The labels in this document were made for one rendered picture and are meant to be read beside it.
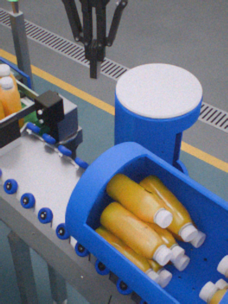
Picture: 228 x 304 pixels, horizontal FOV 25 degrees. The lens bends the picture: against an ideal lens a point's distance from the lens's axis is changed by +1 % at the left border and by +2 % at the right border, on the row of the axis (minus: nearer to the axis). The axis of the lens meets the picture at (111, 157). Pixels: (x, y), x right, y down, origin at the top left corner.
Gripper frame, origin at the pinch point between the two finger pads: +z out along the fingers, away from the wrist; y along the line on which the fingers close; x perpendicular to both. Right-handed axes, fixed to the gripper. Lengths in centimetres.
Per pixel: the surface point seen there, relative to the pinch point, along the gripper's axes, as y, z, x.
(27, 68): -49, 59, 74
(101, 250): 5.5, 38.7, -16.7
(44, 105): -29, 47, 40
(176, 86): 11, 43, 56
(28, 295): -32, 121, 14
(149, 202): 14.0, 32.6, -5.2
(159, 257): 18.3, 38.0, -15.6
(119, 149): 4.7, 25.4, 2.8
